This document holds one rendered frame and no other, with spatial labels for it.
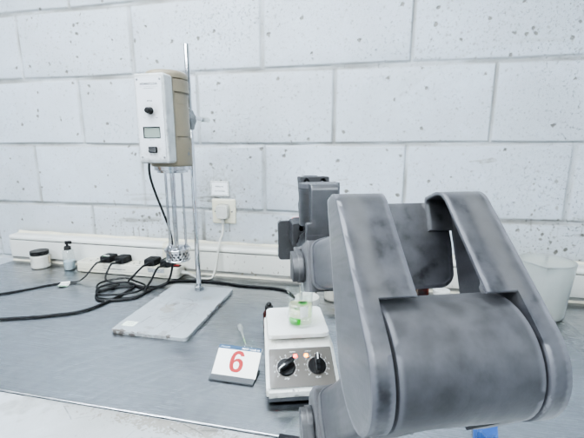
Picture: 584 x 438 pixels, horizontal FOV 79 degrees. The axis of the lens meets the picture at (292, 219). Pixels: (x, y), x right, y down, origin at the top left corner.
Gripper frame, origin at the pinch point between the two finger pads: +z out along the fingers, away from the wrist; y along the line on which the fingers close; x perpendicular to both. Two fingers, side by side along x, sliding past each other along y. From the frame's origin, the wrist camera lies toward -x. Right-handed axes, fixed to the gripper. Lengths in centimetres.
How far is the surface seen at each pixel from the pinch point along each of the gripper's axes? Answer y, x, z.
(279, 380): 5.2, 25.0, -8.9
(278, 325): 4.4, 19.5, 0.8
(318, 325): -3.5, 19.5, -0.2
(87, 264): 67, 23, 64
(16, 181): 99, -6, 85
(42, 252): 85, 19, 71
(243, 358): 11.4, 25.6, 0.0
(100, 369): 40.0, 28.1, 4.0
